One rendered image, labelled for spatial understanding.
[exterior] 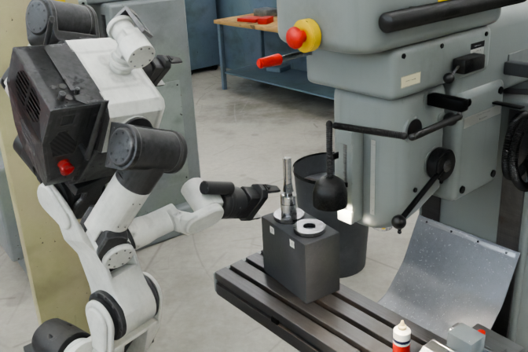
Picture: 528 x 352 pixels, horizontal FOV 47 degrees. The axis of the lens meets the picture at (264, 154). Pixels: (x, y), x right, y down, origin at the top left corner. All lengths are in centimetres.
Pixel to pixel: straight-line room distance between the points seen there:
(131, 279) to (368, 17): 98
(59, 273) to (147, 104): 176
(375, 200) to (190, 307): 228
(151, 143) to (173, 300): 234
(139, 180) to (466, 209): 91
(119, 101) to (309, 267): 69
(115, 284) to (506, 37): 114
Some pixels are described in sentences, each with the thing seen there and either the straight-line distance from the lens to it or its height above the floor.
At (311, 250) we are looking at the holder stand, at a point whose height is 113.
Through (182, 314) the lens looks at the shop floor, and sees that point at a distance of 343.
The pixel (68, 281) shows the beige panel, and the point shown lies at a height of 42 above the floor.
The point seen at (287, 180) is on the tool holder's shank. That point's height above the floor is 127.
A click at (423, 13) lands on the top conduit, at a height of 180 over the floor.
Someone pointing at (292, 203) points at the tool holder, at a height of 120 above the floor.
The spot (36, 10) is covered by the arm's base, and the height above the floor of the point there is 179.
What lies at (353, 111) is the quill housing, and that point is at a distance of 129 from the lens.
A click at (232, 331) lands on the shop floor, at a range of 327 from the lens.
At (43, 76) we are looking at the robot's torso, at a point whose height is 168.
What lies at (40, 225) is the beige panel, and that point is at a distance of 290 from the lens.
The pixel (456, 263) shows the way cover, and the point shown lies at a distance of 180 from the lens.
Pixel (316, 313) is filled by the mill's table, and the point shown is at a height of 96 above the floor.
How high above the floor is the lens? 196
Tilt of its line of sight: 21 degrees down
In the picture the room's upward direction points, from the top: 3 degrees counter-clockwise
